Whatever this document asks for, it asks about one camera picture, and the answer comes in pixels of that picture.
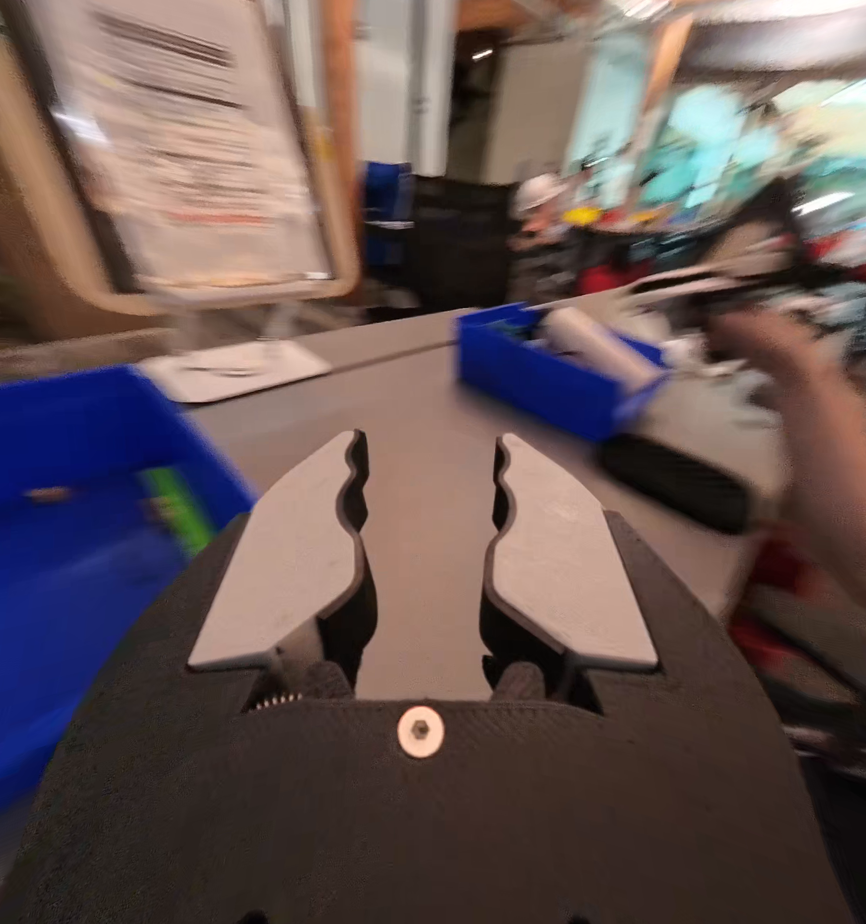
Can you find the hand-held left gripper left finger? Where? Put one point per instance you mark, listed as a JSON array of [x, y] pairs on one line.
[[288, 570]]

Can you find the person's right hand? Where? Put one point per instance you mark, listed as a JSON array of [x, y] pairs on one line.
[[779, 375]]

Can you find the black chair armrest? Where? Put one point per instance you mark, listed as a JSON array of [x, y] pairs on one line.
[[678, 483]]

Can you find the white flat pad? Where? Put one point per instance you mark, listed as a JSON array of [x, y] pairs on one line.
[[245, 368]]

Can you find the blue fabric cover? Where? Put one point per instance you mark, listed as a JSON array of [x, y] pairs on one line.
[[386, 209]]

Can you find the white paper roll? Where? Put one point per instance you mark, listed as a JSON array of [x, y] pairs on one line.
[[599, 346]]

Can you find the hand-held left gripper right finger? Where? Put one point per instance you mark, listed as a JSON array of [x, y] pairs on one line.
[[570, 577]]

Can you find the blue plastic bin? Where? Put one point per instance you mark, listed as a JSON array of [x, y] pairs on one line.
[[57, 613], [534, 382]]

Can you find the instruction sign on stand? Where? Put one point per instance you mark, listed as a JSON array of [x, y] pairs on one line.
[[35, 252]]

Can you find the green flat item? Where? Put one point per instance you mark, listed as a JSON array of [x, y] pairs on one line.
[[180, 505]]

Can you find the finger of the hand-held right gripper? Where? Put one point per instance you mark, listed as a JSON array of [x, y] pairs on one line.
[[685, 283]]

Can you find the person's right forearm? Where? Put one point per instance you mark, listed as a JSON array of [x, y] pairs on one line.
[[851, 505]]

